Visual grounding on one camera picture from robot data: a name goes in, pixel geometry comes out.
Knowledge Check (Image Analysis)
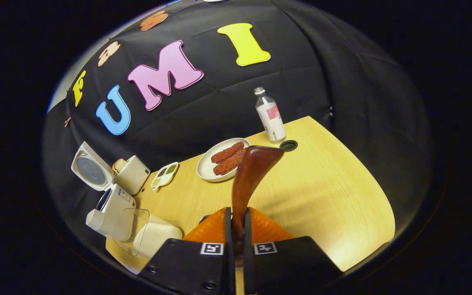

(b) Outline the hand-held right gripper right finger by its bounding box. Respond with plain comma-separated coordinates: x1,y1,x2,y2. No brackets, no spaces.
242,207,343,295

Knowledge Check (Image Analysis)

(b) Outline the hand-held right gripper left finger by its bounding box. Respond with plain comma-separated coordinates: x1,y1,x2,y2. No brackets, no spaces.
138,207,236,295

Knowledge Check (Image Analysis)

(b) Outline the white rice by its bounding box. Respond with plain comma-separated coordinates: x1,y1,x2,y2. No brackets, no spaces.
133,215,183,258

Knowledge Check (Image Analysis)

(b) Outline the brown wooden spoon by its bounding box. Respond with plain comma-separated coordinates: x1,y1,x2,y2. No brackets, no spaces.
231,145,286,267

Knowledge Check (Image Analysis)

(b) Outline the white rice cooker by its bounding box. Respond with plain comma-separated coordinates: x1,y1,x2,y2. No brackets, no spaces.
71,141,137,241

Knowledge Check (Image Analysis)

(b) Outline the white round plate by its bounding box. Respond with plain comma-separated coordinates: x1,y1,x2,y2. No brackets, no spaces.
197,138,251,182

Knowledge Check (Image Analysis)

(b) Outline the red sausage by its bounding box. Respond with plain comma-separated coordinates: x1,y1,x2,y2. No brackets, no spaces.
211,142,245,164
213,148,248,176

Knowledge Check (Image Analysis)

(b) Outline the clear plastic container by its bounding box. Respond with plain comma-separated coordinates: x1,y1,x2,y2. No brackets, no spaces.
112,208,183,259

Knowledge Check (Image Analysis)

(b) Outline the white divided grain dish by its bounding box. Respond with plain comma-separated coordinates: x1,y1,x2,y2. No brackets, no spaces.
151,161,179,191

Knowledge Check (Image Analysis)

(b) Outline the white toaster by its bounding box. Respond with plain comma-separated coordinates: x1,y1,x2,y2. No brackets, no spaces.
113,155,151,195

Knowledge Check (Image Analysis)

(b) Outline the clear bottle with pink label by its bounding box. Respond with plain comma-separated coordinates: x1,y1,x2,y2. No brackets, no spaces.
254,87,286,144

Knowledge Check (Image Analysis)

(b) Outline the black backdrop cloth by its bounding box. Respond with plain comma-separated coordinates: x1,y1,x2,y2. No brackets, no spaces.
41,0,433,230

